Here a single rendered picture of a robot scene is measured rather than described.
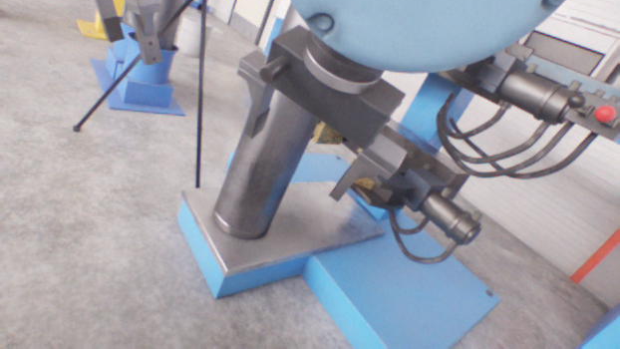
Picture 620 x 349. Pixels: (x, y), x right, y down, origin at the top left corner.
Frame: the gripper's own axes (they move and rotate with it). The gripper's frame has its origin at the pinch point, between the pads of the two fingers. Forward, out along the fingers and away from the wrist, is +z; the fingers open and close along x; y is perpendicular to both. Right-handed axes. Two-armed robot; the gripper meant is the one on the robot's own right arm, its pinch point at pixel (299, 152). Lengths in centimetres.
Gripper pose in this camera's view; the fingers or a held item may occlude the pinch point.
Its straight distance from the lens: 41.0
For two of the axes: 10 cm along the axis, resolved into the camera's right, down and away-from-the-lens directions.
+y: -5.2, 5.5, -6.6
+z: -3.0, 6.0, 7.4
